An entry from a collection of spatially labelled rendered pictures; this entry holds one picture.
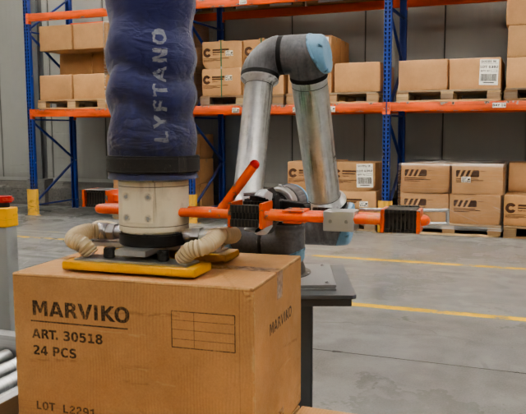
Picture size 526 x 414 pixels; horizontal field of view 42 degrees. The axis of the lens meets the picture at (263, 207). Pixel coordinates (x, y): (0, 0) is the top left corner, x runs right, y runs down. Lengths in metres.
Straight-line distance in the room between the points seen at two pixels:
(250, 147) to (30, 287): 0.72
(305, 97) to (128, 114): 0.67
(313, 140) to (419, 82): 6.57
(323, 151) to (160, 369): 0.93
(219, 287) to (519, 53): 7.37
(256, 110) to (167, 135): 0.49
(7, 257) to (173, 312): 1.23
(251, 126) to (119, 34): 0.55
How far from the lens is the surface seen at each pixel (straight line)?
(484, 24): 9.99
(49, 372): 1.75
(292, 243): 1.89
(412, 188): 8.65
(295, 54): 2.05
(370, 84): 8.81
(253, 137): 2.00
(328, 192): 2.26
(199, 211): 1.63
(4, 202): 2.66
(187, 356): 1.56
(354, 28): 10.28
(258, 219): 1.57
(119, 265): 1.62
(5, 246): 2.67
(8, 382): 2.23
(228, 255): 1.72
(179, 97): 1.62
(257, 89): 2.06
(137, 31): 1.63
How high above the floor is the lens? 1.27
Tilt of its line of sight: 6 degrees down
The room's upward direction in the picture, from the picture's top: straight up
